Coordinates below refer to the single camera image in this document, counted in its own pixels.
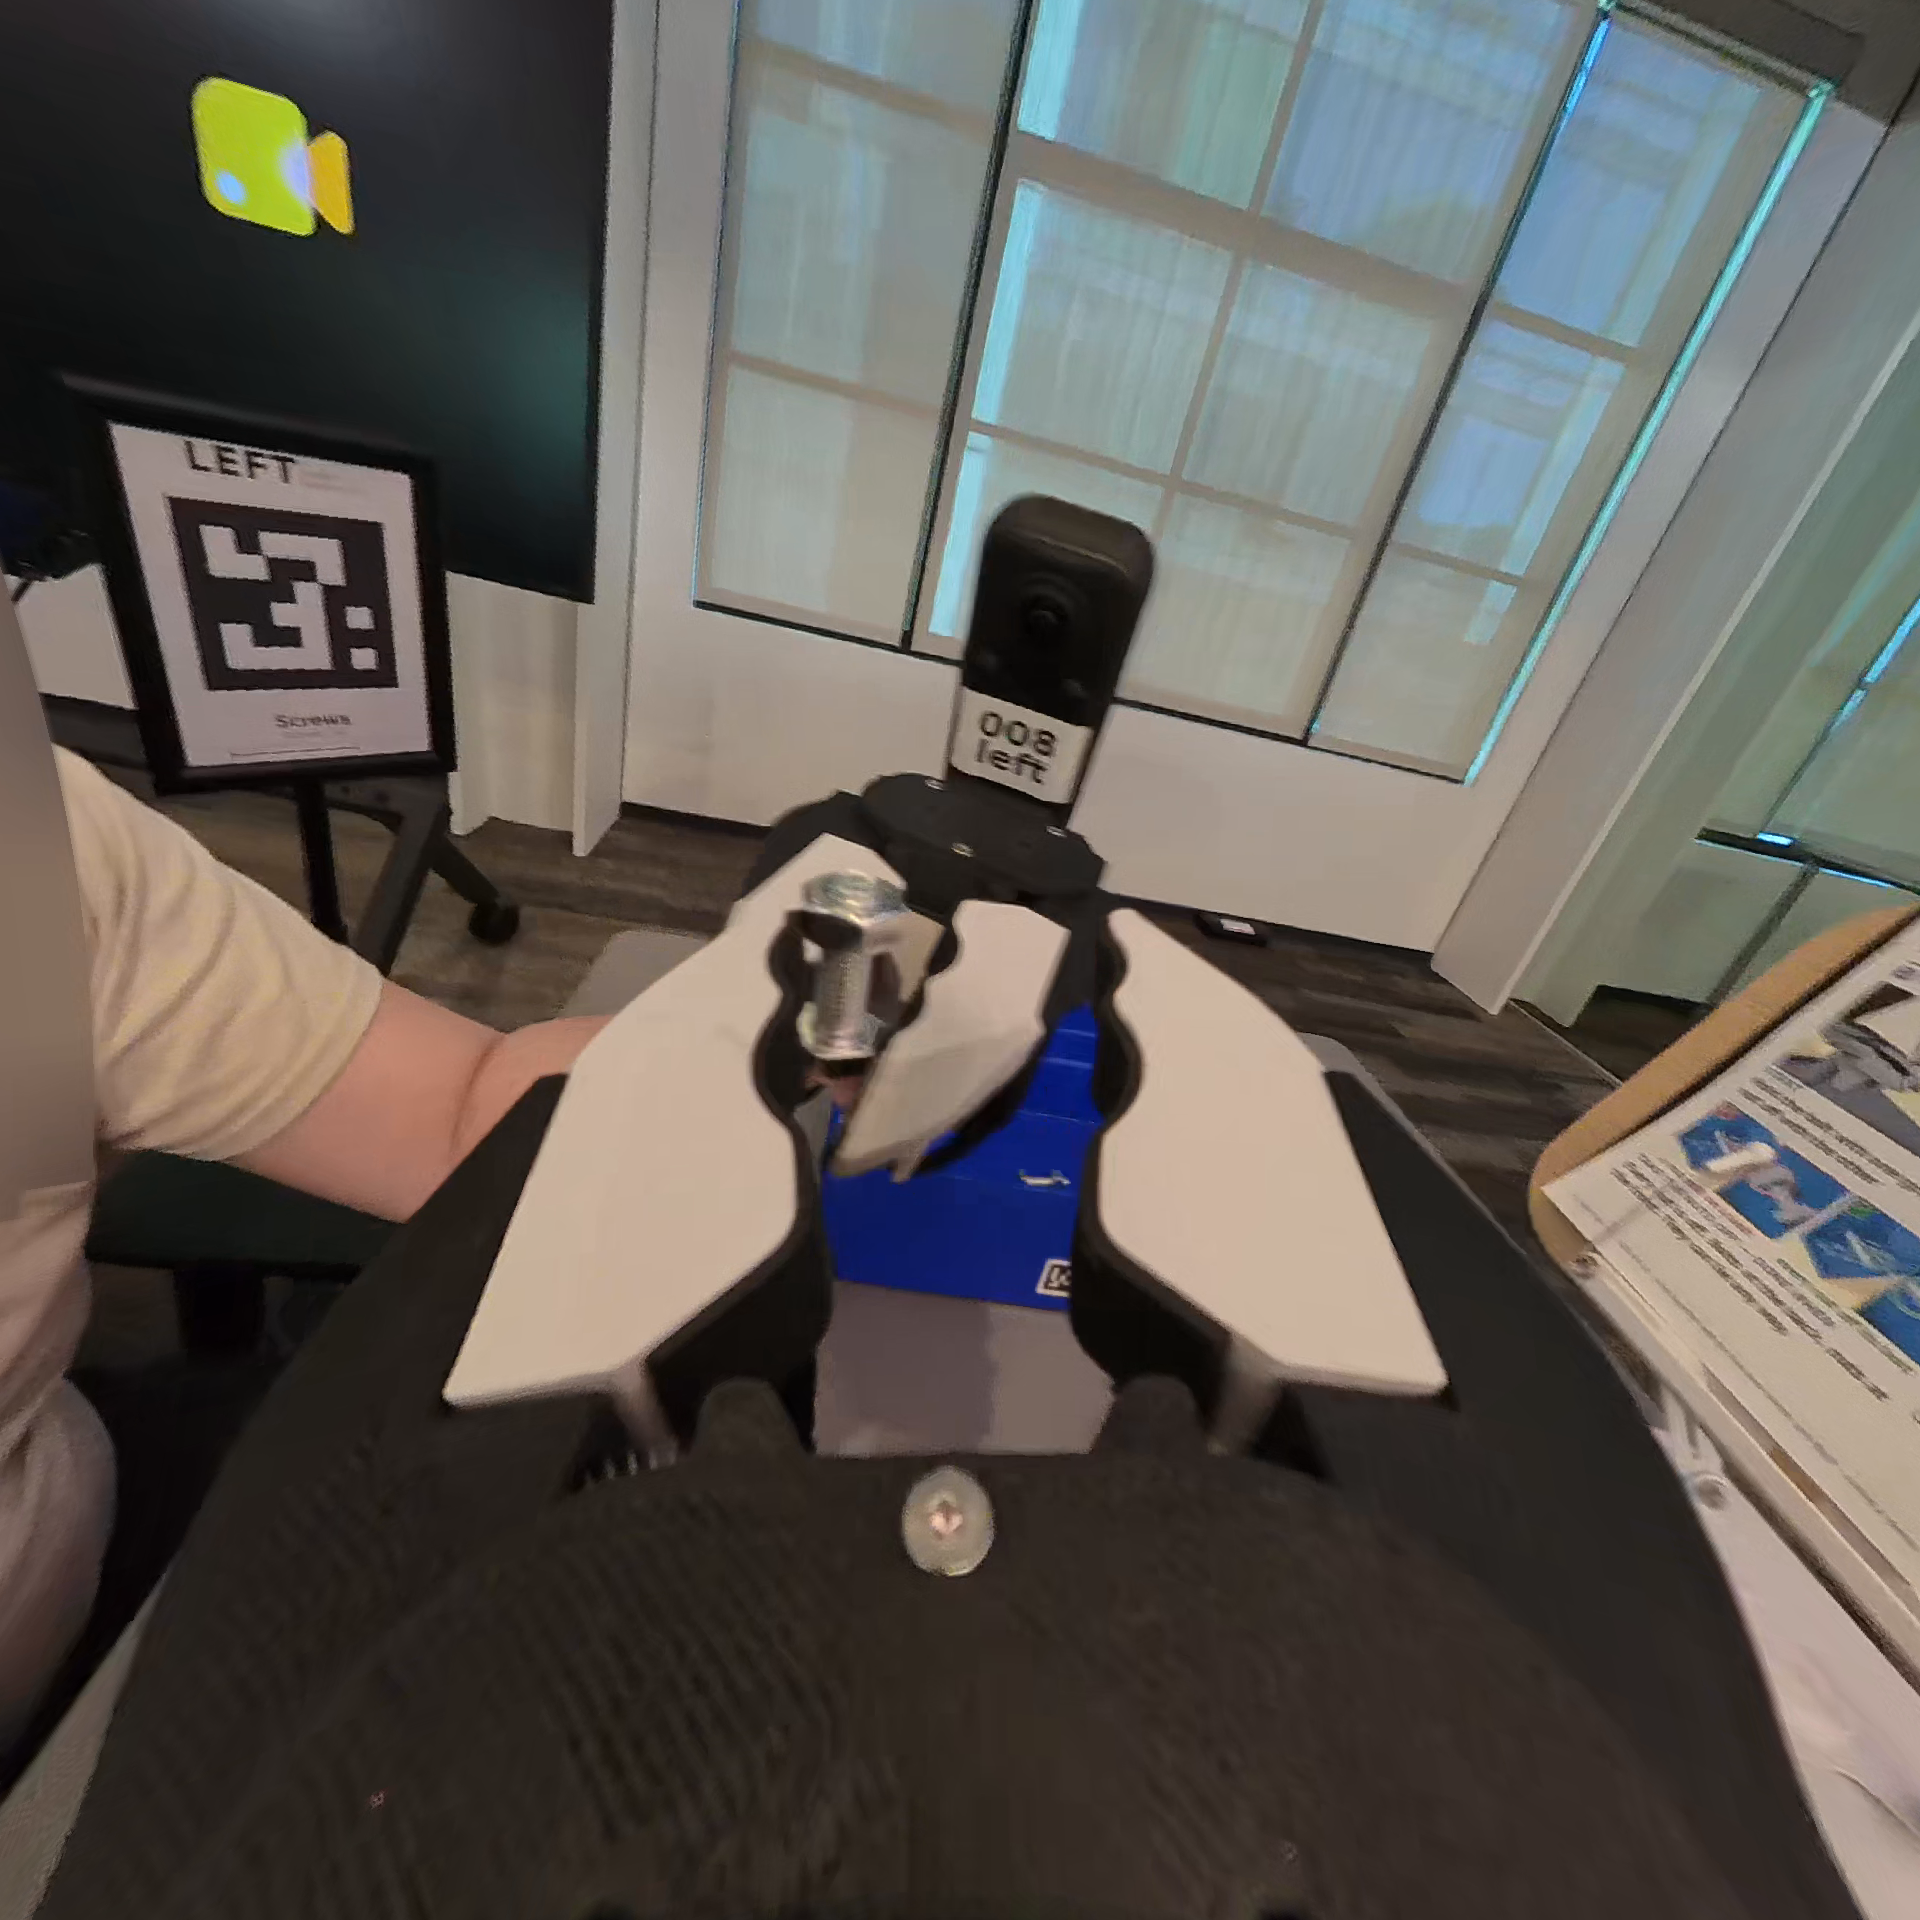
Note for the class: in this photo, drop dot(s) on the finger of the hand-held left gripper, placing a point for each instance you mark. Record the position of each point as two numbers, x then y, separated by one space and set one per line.
975 1022

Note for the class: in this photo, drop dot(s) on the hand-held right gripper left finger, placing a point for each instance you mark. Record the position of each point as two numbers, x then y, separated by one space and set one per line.
645 1200

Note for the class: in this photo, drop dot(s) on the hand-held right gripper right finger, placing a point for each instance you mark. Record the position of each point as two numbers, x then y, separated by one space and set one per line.
1275 1200

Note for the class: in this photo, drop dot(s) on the steel bolt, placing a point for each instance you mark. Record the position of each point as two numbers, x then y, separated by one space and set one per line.
841 977

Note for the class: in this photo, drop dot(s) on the blue plastic bin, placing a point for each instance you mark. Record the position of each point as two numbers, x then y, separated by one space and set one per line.
958 1229

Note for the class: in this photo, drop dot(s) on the person's left forearm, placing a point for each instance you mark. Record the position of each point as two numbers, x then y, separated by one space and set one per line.
448 1108

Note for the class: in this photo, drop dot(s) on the instruction sheet on stand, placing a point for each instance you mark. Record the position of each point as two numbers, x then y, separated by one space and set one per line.
1642 1084

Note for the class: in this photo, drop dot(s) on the dark desk chair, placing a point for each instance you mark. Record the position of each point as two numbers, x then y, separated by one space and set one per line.
227 1229

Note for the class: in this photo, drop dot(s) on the black wheeled sign stand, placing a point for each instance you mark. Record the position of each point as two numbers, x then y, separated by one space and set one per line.
320 856

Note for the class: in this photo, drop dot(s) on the printed instruction sheet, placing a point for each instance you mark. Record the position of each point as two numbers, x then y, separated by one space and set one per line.
1770 1305

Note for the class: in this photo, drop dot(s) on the framed black-white marker sign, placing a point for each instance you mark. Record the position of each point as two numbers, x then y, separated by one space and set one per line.
142 602

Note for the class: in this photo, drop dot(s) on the dark wall screen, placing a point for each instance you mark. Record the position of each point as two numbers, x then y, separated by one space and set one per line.
448 299

